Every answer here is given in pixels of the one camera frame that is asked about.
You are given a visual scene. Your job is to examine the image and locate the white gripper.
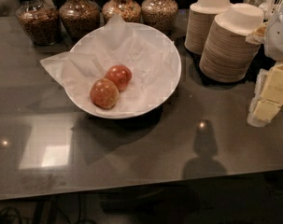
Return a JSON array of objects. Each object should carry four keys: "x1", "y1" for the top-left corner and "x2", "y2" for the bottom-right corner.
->
[{"x1": 246, "y1": 3, "x2": 283, "y2": 127}]

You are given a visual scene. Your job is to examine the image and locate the red apple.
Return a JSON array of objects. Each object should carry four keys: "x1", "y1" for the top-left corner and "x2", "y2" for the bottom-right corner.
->
[
  {"x1": 90, "y1": 78, "x2": 119, "y2": 109},
  {"x1": 105, "y1": 64, "x2": 132, "y2": 91}
]

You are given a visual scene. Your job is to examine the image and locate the rear paper bowl stack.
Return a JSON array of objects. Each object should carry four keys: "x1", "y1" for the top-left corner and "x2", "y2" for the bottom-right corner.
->
[{"x1": 185, "y1": 0, "x2": 232, "y2": 55}]

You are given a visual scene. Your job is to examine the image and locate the white bowl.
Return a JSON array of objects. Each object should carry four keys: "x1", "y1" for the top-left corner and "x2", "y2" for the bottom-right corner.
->
[{"x1": 65, "y1": 22, "x2": 182, "y2": 120}]

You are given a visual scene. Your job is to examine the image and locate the white paper liner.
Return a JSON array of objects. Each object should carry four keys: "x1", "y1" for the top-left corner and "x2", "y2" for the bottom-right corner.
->
[{"x1": 39, "y1": 14, "x2": 180, "y2": 117}]

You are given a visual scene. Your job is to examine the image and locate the glass cereal jar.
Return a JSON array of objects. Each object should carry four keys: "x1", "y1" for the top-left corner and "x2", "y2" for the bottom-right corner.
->
[
  {"x1": 16, "y1": 0, "x2": 61, "y2": 46},
  {"x1": 102, "y1": 0, "x2": 141, "y2": 22},
  {"x1": 59, "y1": 0, "x2": 100, "y2": 40},
  {"x1": 141, "y1": 0, "x2": 178, "y2": 34}
]

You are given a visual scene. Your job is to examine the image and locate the leftmost glass cereal jar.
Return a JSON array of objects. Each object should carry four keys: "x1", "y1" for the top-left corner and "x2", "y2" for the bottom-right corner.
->
[{"x1": 16, "y1": 0, "x2": 61, "y2": 46}]

